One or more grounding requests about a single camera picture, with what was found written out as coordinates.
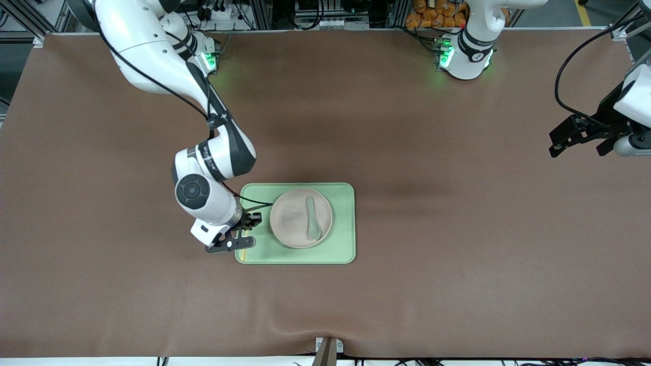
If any light green rectangular tray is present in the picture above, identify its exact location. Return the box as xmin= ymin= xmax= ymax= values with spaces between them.
xmin=234 ymin=182 xmax=357 ymax=265

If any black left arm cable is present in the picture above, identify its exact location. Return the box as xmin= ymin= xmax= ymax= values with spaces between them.
xmin=554 ymin=10 xmax=651 ymax=125

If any grey-green plastic spoon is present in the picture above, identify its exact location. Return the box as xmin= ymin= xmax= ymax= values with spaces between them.
xmin=306 ymin=197 xmax=322 ymax=240

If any aluminium frame profile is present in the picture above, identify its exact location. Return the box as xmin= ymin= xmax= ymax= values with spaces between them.
xmin=0 ymin=0 xmax=73 ymax=44
xmin=608 ymin=0 xmax=651 ymax=41

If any orange snack packets pile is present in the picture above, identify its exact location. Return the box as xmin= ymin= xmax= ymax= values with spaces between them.
xmin=405 ymin=0 xmax=467 ymax=29

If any white power strip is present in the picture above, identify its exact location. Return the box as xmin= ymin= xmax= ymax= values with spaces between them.
xmin=200 ymin=4 xmax=246 ymax=22

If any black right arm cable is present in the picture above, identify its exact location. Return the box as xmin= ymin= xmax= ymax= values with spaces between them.
xmin=94 ymin=0 xmax=275 ymax=206

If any white socket bar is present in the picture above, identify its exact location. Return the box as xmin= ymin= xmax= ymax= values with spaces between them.
xmin=295 ymin=18 xmax=370 ymax=30

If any round beige plate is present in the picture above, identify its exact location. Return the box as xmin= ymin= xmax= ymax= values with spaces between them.
xmin=270 ymin=188 xmax=334 ymax=250

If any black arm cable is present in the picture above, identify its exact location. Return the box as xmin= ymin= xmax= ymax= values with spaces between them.
xmin=554 ymin=10 xmax=651 ymax=125
xmin=94 ymin=0 xmax=275 ymax=206

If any brown table cover mat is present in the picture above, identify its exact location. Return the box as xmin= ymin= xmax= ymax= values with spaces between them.
xmin=0 ymin=29 xmax=651 ymax=359

